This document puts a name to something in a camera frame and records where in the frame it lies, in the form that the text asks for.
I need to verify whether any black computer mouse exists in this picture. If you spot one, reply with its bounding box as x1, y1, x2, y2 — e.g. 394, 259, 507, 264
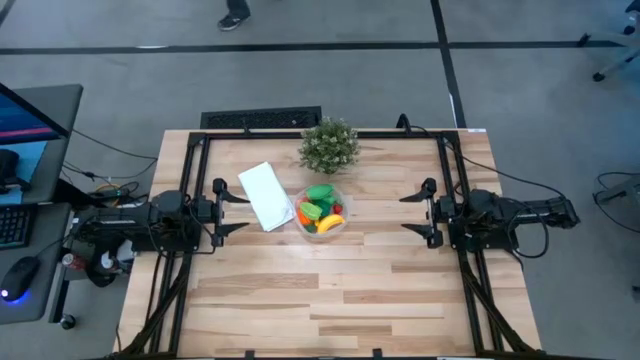
0, 256, 41, 304

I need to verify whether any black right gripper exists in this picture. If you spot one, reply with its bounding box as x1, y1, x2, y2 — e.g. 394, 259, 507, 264
398, 177, 470, 250

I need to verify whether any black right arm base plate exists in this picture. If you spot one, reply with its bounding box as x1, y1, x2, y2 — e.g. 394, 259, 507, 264
446, 209, 520, 252

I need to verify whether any black equipment stand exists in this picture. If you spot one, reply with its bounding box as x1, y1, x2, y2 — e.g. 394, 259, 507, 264
84, 223, 135, 289

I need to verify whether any black floor cable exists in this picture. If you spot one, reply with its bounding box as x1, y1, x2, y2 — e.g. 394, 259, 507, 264
72, 128, 159, 162

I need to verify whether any yellow toy banana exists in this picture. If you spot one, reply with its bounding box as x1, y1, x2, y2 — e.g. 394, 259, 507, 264
316, 214, 347, 235

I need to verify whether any grey stand leg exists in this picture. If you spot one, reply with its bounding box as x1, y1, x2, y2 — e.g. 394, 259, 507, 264
592, 174, 640, 206

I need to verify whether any small green potted plant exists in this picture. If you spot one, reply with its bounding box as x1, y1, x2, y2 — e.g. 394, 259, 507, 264
298, 116, 361, 176

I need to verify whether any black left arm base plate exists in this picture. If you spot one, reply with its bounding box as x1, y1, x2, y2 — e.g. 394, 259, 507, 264
132, 227, 204, 253

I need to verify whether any black desk object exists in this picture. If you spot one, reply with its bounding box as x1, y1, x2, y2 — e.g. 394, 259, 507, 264
0, 148, 22, 195

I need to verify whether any black aluminium table frame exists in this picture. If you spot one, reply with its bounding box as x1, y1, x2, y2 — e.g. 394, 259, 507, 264
117, 128, 546, 360

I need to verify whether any computer monitor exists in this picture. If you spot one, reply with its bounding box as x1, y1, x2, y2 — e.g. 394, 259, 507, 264
0, 82, 70, 146

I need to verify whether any office chair base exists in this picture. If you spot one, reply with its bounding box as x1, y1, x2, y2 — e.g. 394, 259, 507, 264
577, 0, 640, 84

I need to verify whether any green oval toy vegetable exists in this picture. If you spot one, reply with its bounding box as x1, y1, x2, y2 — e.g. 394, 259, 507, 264
305, 183, 336, 202

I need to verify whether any black keyboard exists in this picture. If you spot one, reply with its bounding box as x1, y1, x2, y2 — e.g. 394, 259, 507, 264
0, 204, 32, 250

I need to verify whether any person's leg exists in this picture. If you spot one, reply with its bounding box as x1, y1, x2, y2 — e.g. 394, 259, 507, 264
216, 0, 252, 33

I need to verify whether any red drink can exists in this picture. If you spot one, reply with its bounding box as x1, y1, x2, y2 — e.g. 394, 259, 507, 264
61, 252, 88, 272

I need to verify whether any orange toy carrot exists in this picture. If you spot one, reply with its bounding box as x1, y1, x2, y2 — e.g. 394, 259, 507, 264
296, 208, 317, 234

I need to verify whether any clear plastic tupperware container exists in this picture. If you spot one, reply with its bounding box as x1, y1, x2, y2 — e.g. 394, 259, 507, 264
292, 182, 351, 240

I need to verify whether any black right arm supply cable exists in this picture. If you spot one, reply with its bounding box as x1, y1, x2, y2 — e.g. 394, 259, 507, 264
396, 113, 569, 201

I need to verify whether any green toy starfruit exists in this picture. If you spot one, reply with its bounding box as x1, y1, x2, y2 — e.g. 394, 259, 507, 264
299, 201, 324, 222

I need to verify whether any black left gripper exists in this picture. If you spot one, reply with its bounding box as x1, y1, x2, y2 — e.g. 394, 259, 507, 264
192, 177, 251, 249

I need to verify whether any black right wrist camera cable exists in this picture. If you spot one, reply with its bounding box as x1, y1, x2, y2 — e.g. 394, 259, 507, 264
505, 198, 551, 260

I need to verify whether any white folded cloth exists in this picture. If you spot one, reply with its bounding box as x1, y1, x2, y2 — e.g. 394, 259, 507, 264
237, 160, 298, 234

